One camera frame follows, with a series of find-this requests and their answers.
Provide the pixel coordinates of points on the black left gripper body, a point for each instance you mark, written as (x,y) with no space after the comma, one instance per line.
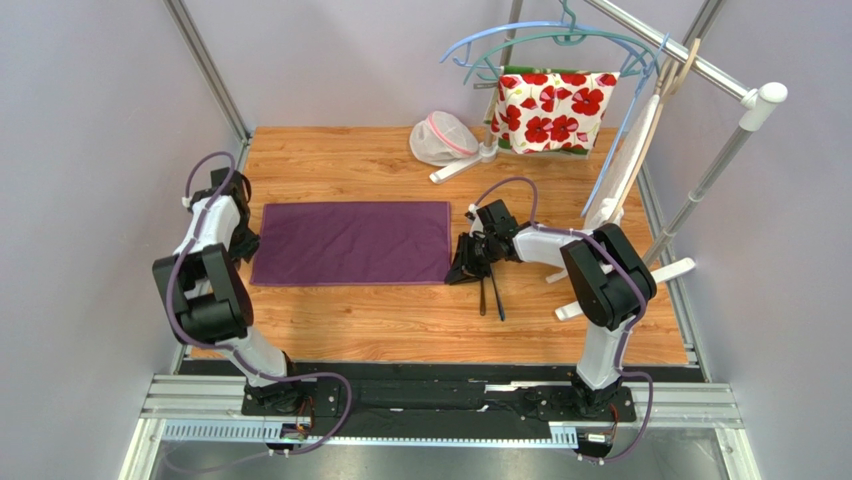
(248,241)

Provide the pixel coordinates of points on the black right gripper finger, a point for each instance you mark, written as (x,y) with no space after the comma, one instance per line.
(457,273)
(480,267)

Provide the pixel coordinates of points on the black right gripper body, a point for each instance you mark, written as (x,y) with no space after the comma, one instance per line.
(467,259)

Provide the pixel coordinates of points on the purple cloth napkin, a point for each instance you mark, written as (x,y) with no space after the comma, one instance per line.
(353,243)

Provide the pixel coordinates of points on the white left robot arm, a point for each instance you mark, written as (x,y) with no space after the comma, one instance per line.
(200,284)

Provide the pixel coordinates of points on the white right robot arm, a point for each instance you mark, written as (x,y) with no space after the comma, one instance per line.
(610,281)

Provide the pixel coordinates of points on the white towel on hanger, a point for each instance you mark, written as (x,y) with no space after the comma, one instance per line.
(608,202)

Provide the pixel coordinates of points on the white mesh laundry bag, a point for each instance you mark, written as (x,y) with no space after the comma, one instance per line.
(441,139)

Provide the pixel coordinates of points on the red poppy floral cloth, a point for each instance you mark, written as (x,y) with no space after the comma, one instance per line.
(540,110)

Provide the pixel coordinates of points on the teal plastic hanger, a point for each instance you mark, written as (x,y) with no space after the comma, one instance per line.
(640,59)

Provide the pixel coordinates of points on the metal clothes rack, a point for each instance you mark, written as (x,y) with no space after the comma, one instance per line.
(758,105)

